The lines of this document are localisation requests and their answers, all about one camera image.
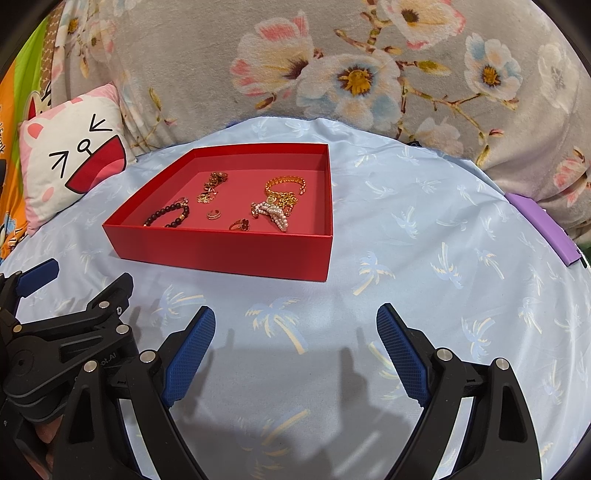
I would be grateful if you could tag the red jewelry tray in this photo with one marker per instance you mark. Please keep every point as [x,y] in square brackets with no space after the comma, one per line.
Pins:
[276,213]

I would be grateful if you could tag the colourful cartoon blanket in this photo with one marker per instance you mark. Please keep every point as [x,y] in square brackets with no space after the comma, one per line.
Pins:
[25,89]

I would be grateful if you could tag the small gold link charm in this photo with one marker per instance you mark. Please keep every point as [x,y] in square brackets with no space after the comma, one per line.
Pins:
[219,177]

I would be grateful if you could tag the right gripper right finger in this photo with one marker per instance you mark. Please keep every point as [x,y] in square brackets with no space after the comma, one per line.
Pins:
[500,440]

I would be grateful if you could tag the white pink cat pillow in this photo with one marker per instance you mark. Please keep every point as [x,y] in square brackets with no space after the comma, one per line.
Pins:
[68,150]

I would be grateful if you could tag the gold hoop earring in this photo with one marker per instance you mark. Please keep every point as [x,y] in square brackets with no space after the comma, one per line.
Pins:
[213,214]

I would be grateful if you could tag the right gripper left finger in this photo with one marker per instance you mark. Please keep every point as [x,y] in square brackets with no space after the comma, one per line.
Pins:
[92,442]

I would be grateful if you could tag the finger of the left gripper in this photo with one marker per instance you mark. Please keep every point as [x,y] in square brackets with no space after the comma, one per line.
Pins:
[111,302]
[37,277]

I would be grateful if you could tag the grey floral blanket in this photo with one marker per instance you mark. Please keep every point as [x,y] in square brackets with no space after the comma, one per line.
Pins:
[494,82]

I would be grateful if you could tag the left hand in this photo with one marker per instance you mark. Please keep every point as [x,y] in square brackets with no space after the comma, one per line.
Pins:
[36,442]

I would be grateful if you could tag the purple foam mat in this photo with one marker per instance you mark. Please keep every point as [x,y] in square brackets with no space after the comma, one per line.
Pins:
[551,231]

